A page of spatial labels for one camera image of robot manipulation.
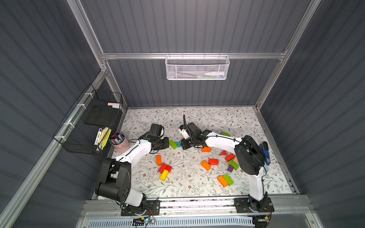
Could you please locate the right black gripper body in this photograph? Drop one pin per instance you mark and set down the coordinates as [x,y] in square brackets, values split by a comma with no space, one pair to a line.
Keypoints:
[187,143]

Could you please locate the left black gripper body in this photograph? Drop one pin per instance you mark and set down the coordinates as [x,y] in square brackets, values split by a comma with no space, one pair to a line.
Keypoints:
[163,143]

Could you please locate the red long block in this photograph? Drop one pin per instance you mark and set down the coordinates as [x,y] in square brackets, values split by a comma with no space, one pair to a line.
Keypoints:
[162,168]

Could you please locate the red small block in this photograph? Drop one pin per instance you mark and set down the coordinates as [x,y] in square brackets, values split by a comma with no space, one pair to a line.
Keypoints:
[168,168]

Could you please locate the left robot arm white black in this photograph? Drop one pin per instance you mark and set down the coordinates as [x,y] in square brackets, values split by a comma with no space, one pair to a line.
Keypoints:
[115,178]

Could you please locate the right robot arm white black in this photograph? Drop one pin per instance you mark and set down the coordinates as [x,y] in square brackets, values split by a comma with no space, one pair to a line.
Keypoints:
[251,159]

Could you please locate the orange block centre low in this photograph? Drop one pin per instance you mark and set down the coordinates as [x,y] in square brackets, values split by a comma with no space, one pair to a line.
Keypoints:
[206,165]

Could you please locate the red block centre low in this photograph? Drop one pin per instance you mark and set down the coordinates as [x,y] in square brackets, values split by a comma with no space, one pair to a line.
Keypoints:
[213,162]

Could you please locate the pink pen cup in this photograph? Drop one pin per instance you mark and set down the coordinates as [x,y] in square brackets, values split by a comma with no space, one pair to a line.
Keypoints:
[119,142]

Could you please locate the red block right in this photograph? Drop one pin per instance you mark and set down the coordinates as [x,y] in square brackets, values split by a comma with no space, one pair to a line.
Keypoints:
[230,157]

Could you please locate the yellow block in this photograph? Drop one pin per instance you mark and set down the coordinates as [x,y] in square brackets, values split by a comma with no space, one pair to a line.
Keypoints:
[164,175]

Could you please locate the beige block right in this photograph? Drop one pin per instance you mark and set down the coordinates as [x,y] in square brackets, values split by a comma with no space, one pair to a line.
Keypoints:
[236,160]

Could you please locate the purple small block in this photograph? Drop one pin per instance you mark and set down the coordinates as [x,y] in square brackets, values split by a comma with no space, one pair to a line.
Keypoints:
[230,168]

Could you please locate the orange block bottom pair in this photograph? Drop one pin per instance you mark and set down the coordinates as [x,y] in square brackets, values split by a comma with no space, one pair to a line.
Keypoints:
[222,181]

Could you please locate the yellow highlighter pack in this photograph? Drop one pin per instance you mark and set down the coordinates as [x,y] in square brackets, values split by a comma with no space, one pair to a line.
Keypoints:
[105,134]

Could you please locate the black notebook in basket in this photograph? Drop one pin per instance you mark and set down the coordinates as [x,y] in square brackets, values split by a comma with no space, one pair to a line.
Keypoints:
[101,116]

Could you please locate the green block bottom pair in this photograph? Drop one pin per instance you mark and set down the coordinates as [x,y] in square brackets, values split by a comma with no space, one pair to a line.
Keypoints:
[228,179]

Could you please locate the white marker in basket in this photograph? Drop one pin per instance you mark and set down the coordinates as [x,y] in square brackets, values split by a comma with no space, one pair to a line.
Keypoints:
[215,74]

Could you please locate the blue stapler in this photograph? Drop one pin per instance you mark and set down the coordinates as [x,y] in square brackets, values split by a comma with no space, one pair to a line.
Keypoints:
[265,148]

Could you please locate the small circuit board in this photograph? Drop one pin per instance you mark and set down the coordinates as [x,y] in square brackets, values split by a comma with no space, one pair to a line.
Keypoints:
[143,222]

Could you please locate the white wire mesh basket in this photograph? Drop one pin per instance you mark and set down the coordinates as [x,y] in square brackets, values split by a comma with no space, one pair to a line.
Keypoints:
[192,67]

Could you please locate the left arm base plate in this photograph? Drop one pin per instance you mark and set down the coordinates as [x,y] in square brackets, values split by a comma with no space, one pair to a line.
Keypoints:
[147,208]

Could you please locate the black wire mesh basket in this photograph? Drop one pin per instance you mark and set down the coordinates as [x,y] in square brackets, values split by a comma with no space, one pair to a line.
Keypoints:
[77,137]

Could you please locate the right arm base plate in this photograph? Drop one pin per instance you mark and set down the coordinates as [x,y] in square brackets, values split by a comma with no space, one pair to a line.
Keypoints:
[249,204]

